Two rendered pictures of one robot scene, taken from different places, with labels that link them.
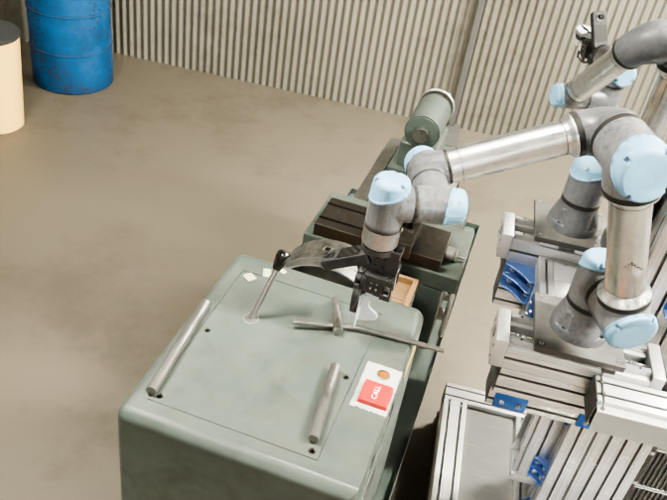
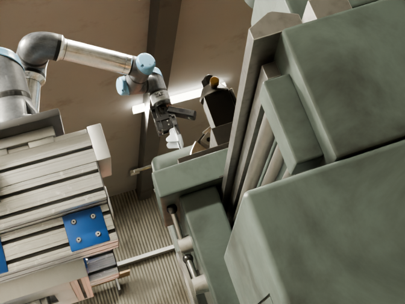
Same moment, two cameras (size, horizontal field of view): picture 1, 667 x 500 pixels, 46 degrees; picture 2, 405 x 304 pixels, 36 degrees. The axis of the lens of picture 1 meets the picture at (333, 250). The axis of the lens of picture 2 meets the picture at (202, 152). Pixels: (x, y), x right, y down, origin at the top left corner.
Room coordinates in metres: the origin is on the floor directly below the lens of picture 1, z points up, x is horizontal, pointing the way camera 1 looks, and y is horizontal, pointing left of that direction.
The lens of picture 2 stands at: (3.47, -0.79, 0.54)
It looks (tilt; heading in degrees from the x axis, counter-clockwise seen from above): 17 degrees up; 160
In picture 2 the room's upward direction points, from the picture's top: 20 degrees counter-clockwise
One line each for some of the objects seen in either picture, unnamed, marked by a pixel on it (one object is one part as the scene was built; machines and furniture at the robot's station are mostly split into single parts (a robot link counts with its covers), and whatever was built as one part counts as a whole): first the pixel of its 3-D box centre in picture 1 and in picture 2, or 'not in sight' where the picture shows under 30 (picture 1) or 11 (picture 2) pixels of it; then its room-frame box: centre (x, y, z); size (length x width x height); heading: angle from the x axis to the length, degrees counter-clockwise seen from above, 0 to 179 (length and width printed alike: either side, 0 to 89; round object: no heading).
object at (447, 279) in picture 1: (389, 239); (266, 167); (2.18, -0.18, 0.89); 0.53 x 0.30 x 0.06; 77
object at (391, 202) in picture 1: (389, 201); (153, 82); (1.30, -0.09, 1.59); 0.09 x 0.08 x 0.11; 101
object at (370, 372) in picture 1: (374, 397); not in sight; (1.12, -0.13, 1.23); 0.13 x 0.08 x 0.06; 167
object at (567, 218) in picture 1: (576, 210); (11, 119); (2.03, -0.70, 1.21); 0.15 x 0.15 x 0.10
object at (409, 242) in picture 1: (402, 231); (231, 145); (2.09, -0.21, 1.00); 0.20 x 0.10 x 0.05; 167
